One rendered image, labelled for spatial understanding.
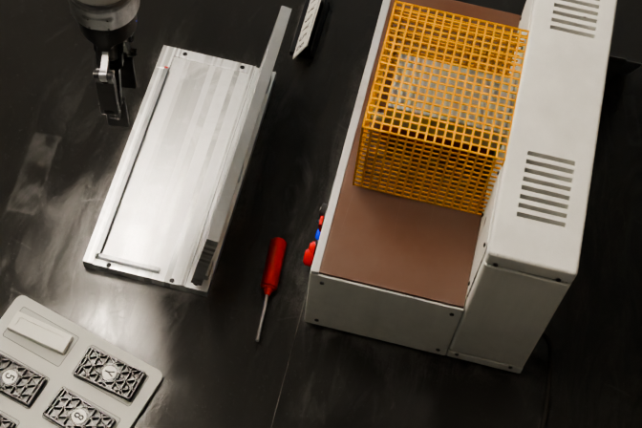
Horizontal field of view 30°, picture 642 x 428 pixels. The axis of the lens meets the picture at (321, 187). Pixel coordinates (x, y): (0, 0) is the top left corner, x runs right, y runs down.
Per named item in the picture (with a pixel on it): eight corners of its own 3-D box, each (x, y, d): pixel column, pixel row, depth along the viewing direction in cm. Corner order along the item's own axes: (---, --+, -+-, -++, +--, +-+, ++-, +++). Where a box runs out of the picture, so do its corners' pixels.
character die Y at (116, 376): (90, 348, 186) (89, 345, 185) (145, 374, 184) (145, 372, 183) (74, 375, 184) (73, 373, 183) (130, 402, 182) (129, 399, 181)
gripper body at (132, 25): (81, -24, 154) (90, 19, 162) (70, 30, 150) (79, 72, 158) (139, -18, 154) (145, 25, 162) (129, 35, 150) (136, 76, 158)
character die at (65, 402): (63, 389, 182) (62, 386, 181) (116, 421, 180) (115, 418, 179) (43, 416, 180) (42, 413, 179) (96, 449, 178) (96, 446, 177)
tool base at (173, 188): (164, 52, 215) (162, 40, 212) (276, 77, 214) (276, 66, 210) (83, 267, 194) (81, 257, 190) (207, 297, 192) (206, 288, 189)
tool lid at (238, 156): (281, 5, 195) (291, 9, 195) (260, 66, 211) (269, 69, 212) (206, 238, 174) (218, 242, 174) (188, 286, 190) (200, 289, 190)
